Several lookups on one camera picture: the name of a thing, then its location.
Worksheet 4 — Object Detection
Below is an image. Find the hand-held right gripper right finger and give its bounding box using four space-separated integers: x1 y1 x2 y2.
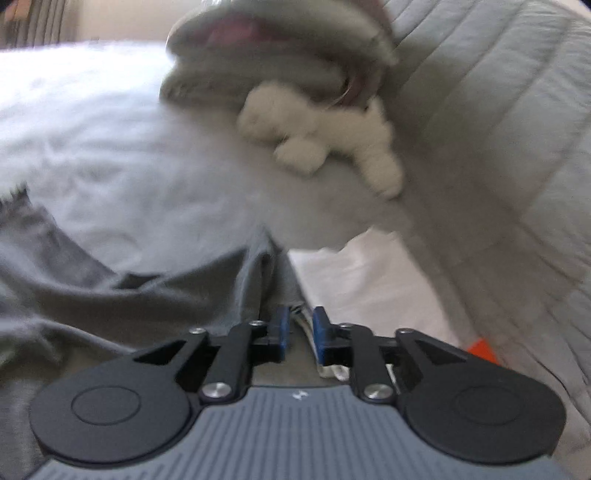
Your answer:
311 305 502 404

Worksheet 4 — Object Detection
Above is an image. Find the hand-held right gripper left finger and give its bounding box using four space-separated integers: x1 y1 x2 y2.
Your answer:
131 305 293 402

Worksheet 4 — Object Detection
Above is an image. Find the dark grey shirt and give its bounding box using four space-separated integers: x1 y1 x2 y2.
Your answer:
0 182 319 480

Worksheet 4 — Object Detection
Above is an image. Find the folded white cloth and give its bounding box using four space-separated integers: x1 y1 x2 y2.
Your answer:
288 231 465 379

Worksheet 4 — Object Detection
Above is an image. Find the orange picture book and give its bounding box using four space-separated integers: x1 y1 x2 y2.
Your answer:
467 338 500 366

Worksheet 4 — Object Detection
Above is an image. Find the white plush toy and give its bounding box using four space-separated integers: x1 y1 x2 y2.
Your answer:
238 80 404 199

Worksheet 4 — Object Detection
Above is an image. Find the folded grey quilt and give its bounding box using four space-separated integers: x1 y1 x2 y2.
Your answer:
159 0 400 114

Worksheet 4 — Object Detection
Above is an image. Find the grey quilted headboard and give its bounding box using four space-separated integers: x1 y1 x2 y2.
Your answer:
369 0 591 480

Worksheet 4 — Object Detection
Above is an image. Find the grey curtain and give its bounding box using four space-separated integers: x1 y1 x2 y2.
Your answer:
0 0 70 47

